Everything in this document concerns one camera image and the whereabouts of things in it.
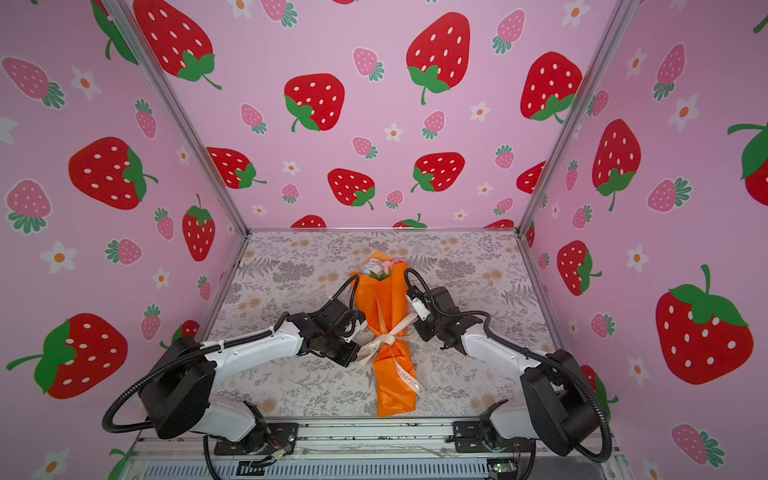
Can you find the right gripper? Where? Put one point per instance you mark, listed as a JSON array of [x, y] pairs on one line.
[[422, 331]]

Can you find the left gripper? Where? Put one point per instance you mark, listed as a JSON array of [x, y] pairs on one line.
[[349, 357]]

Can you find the orange wrapping paper sheet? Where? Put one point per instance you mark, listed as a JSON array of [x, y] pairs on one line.
[[386, 308]]

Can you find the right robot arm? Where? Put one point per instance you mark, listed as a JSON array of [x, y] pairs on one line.
[[561, 409]]

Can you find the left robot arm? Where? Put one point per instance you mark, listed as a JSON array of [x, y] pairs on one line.
[[178, 395]]

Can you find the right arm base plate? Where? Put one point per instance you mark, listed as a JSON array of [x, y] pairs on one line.
[[476, 436]]

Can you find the aluminium front rail frame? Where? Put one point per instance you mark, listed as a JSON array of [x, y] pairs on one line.
[[366, 448]]

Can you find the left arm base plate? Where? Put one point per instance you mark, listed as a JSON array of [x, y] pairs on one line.
[[270, 439]]

